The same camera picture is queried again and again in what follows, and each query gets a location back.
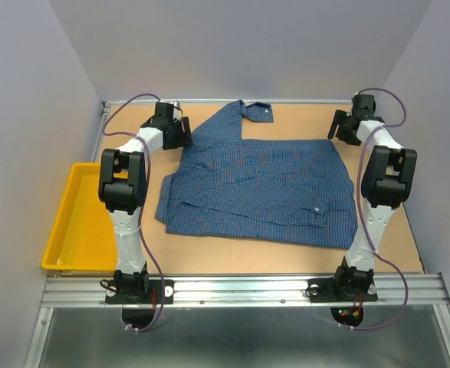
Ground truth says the blue checked long sleeve shirt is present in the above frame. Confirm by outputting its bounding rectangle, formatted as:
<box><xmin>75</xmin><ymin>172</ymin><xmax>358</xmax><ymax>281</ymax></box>
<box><xmin>156</xmin><ymin>100</ymin><xmax>357</xmax><ymax>249</ymax></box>

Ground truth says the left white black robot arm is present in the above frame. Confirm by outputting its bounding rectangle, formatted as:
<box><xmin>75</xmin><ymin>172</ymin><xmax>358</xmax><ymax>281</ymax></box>
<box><xmin>98</xmin><ymin>100</ymin><xmax>192</xmax><ymax>304</ymax></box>

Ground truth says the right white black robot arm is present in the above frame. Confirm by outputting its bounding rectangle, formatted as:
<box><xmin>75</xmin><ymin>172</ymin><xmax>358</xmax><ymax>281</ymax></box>
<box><xmin>323</xmin><ymin>87</ymin><xmax>417</xmax><ymax>301</ymax></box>

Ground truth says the yellow plastic tray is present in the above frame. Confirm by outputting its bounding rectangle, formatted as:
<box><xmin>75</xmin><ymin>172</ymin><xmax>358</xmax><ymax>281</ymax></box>
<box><xmin>41</xmin><ymin>163</ymin><xmax>117</xmax><ymax>273</ymax></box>

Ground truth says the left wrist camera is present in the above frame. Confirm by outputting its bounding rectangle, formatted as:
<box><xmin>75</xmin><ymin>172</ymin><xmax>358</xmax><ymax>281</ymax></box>
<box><xmin>170</xmin><ymin>100</ymin><xmax>181</xmax><ymax>110</ymax></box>

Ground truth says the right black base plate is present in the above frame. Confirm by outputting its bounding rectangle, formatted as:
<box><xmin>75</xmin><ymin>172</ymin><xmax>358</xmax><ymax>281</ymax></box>
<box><xmin>305</xmin><ymin>278</ymin><xmax>378</xmax><ymax>303</ymax></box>

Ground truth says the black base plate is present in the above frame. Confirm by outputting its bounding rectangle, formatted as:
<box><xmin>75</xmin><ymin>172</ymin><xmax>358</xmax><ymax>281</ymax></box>
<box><xmin>100</xmin><ymin>279</ymin><xmax>174</xmax><ymax>305</ymax></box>
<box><xmin>305</xmin><ymin>278</ymin><xmax>378</xmax><ymax>303</ymax></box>

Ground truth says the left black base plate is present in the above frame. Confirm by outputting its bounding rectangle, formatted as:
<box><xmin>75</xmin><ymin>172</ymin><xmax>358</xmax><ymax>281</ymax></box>
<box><xmin>100</xmin><ymin>279</ymin><xmax>174</xmax><ymax>305</ymax></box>

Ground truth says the aluminium mounting rail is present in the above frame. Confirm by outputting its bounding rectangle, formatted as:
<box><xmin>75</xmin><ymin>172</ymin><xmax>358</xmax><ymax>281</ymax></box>
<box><xmin>41</xmin><ymin>274</ymin><xmax>450</xmax><ymax>309</ymax></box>

